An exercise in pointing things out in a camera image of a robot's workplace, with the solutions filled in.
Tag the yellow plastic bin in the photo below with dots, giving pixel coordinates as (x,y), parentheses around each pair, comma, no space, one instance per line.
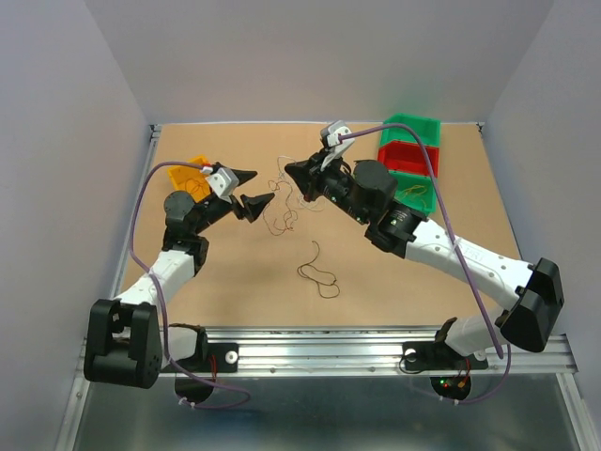
(190,180)

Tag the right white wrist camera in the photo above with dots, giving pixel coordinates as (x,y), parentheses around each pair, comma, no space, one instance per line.
(336,140)

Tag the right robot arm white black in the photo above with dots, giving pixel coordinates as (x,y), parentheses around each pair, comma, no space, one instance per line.
(529,296)

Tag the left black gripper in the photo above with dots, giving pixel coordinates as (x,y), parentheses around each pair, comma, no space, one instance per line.
(254,206)

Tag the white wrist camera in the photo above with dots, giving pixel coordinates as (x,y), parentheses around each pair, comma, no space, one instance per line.
(221,180)
(336,140)

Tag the green plastic bin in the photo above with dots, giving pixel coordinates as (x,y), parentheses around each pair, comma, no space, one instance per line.
(427,128)
(415,191)

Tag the aluminium mounting rail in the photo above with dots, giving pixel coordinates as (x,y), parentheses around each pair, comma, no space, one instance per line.
(342,351)

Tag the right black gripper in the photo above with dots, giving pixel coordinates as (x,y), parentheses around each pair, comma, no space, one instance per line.
(310,176)

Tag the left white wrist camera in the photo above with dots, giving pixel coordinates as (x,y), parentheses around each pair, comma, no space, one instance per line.
(221,180)

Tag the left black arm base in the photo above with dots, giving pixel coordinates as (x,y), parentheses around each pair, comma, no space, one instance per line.
(216,353)

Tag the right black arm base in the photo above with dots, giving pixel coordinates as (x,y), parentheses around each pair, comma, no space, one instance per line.
(421,356)

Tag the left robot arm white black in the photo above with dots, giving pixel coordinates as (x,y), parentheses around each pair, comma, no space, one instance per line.
(129,339)

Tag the near green plastic bin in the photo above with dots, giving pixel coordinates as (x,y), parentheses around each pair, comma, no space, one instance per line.
(415,191)

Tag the far green plastic bin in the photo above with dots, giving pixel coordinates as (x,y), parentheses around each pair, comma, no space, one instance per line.
(427,128)

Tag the red plastic bin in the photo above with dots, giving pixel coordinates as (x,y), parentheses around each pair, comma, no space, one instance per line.
(401,156)

